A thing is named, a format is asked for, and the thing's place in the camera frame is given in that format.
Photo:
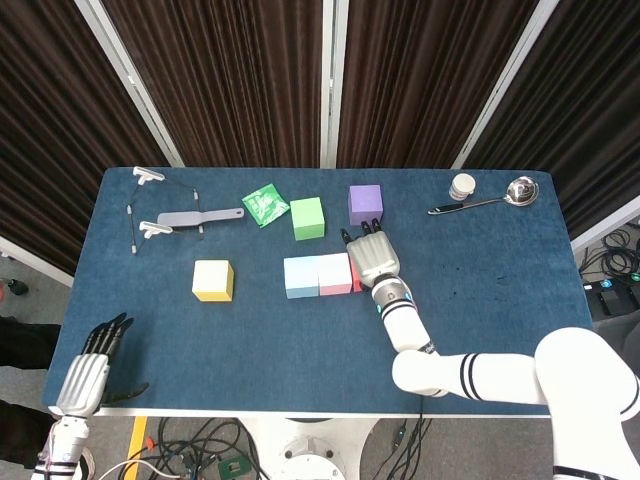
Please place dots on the black power strip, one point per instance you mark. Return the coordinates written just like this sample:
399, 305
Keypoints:
610, 297

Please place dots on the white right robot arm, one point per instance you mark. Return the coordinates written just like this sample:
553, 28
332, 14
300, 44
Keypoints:
440, 372

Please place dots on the white jar red label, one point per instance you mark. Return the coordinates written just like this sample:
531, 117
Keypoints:
462, 185

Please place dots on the green foam cube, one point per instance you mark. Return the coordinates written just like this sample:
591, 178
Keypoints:
307, 217

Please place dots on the red foam cube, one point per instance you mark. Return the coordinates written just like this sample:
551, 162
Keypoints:
357, 282

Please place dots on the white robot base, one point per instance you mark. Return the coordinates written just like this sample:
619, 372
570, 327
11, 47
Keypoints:
310, 450

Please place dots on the yellow foam cube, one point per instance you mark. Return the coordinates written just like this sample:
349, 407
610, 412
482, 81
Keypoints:
210, 277

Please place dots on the pink foam cube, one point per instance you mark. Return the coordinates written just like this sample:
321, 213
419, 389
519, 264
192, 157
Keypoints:
334, 272

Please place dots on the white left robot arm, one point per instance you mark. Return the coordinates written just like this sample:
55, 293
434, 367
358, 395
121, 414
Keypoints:
65, 445

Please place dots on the black trouser leg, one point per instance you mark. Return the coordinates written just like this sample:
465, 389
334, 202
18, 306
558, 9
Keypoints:
25, 347
20, 435

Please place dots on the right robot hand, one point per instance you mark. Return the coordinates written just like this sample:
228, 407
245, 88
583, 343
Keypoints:
375, 255

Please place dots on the green sachet packet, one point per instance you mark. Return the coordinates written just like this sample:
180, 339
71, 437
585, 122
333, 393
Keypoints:
265, 205

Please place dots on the white partition frame bar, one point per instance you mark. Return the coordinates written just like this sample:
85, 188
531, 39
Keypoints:
35, 260
605, 225

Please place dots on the orange plastic object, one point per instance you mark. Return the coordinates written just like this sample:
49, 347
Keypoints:
149, 442

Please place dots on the purple foam cube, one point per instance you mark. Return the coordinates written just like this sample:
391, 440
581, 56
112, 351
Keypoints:
365, 200

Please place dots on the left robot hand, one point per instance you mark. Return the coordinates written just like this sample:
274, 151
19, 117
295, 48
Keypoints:
82, 382

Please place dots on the white partition post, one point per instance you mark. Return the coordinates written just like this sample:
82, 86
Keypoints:
505, 85
130, 85
334, 80

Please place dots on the blue table cloth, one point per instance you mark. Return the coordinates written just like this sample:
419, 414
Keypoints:
275, 350

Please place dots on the dark brown curtain panel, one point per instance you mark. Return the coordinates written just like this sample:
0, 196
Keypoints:
425, 75
600, 125
40, 125
225, 75

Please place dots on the light blue foam cube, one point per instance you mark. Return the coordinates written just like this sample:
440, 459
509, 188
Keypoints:
300, 275

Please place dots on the green circuit board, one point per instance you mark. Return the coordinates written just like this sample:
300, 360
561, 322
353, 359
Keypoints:
233, 468

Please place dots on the white table frame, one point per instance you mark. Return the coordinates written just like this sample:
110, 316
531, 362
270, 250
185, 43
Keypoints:
250, 412

